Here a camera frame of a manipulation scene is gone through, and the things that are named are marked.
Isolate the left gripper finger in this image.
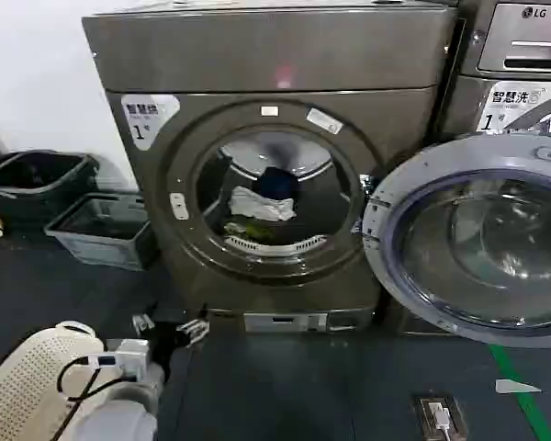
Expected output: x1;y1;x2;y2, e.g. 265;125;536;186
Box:
132;300;158;335
175;303;211;344

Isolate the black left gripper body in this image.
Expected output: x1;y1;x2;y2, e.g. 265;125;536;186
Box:
148;320;190;383

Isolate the grey plastic crate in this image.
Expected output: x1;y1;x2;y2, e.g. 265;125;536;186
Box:
43;192;156;273

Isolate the green patterned garment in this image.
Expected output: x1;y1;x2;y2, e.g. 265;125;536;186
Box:
222;220;275;243

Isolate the white perforated laundry basket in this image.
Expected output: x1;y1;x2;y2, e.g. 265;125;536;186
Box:
0;321;105;441

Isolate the white lint filter grille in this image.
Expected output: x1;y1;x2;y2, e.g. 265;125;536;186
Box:
222;233;329;255

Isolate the white cloth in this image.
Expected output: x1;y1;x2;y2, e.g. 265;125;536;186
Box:
229;185;299;223

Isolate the dark blue garment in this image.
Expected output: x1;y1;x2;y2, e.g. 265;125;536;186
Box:
253;165;301;201

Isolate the dark green plastic bin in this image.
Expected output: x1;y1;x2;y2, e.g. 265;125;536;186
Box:
0;148;100;233

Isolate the white number label sticker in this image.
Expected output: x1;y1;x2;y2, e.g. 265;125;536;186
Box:
119;93;182;153

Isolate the metal floor socket box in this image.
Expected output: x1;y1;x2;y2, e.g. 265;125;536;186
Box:
411;391;470;441

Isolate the grey front-loading dryer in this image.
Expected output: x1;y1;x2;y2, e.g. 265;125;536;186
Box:
81;0;466;334

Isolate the round glass dryer door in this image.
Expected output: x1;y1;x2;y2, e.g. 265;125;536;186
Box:
361;132;551;344

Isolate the white floor tape piece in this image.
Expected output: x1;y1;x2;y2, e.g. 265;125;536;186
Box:
494;378;544;395

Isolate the green floor tape strip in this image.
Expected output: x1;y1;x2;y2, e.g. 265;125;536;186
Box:
486;341;551;441

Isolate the white and black label sticker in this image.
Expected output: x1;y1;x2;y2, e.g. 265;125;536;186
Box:
478;79;551;135

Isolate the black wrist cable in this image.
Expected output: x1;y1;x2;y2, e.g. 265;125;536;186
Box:
56;353;139;441

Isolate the white plug with cable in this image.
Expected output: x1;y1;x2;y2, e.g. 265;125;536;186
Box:
428;401;456;441

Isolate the grey dryer with drawer handle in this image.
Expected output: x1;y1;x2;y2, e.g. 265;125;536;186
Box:
435;0;551;337

